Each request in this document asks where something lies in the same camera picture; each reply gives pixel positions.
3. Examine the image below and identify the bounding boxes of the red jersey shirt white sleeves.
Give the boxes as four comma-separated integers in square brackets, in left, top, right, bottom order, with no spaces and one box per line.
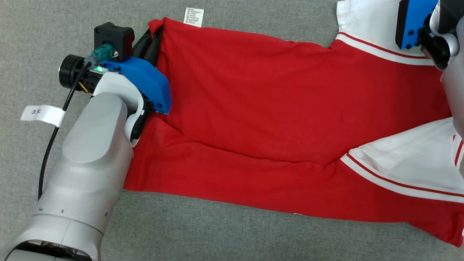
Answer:
[123,0,464,248]

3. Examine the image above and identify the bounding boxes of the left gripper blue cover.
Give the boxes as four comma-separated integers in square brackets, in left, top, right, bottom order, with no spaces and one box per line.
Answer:
[59,25,172,115]

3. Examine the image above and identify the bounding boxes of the black left cable teal connector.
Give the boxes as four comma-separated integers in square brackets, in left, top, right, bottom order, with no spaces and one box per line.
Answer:
[38,43,114,200]

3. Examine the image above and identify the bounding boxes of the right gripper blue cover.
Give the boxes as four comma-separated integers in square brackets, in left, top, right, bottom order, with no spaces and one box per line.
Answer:
[395,0,439,50]

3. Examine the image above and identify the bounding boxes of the white paper cable tag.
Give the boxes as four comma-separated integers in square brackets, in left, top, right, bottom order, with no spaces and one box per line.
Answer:
[21,105,66,128]

